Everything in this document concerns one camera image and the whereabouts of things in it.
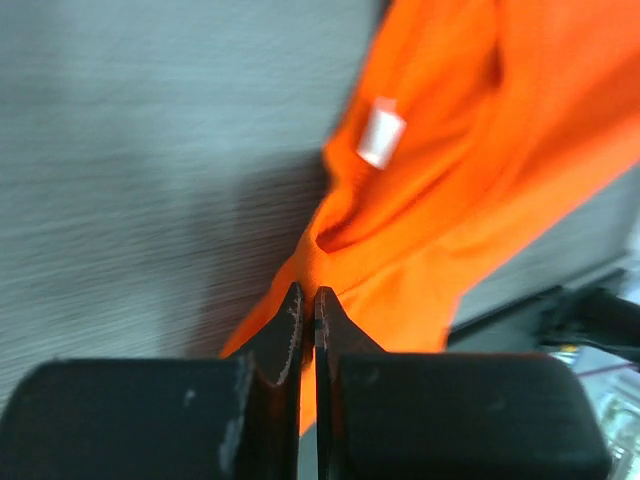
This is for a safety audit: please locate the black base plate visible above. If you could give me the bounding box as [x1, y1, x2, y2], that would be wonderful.
[447, 268, 639, 364]

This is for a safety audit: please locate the orange t shirt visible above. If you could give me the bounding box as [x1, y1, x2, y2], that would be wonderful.
[218, 0, 640, 436]

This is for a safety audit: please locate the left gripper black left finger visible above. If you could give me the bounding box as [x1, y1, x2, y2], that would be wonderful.
[1, 284, 304, 479]

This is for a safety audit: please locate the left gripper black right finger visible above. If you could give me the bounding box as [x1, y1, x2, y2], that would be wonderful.
[314, 287, 612, 479]

